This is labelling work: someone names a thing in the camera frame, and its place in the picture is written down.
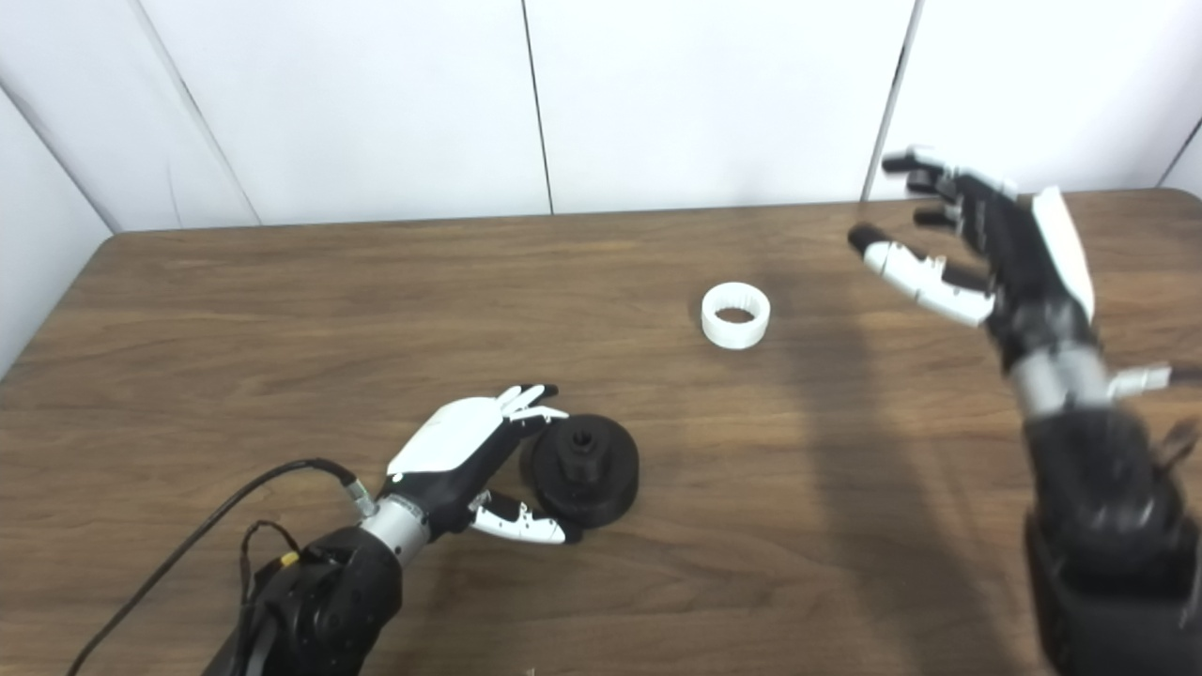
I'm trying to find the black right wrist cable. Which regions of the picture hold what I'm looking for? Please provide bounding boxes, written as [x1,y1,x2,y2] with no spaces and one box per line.
[1108,364,1202,395]

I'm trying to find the white toothed plastic ring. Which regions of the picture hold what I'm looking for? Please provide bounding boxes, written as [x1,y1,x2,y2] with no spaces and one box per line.
[701,282,772,350]

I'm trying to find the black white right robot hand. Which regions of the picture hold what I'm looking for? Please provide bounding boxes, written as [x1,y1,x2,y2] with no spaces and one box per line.
[847,146,1098,372]

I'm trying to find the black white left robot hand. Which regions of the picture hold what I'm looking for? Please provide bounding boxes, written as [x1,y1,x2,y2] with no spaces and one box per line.
[380,383,583,545]

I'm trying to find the round black plastic part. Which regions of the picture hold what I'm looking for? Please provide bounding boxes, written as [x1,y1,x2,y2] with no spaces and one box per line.
[519,414,641,529]

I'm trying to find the thin wire with yellow plug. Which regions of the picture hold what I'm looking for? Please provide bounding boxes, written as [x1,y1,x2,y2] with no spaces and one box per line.
[239,522,303,611]

